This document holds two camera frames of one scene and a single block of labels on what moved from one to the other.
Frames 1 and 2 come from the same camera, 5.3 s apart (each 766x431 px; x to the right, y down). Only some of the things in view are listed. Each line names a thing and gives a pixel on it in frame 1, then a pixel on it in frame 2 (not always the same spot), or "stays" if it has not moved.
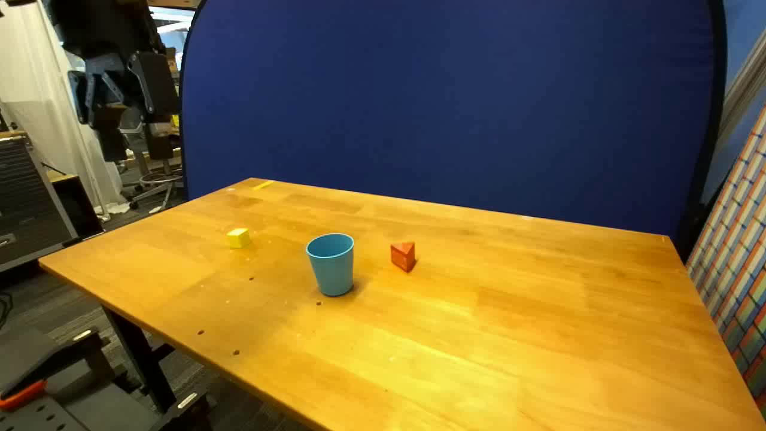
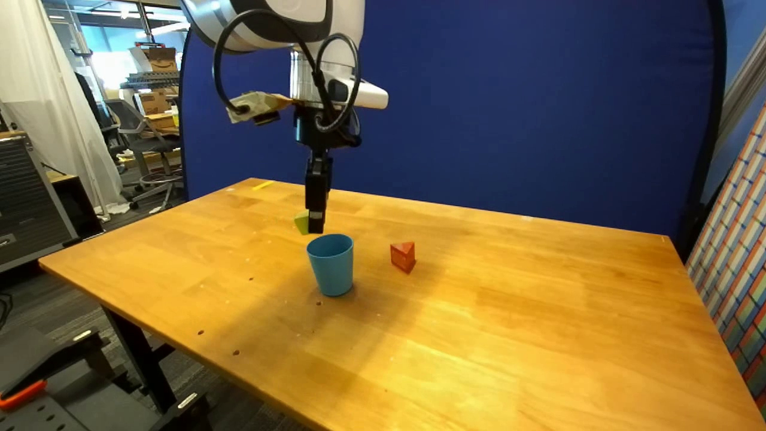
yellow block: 238,239 to 303,221
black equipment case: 33,219 stays
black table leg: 150,361 stays
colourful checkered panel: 728,263 stays
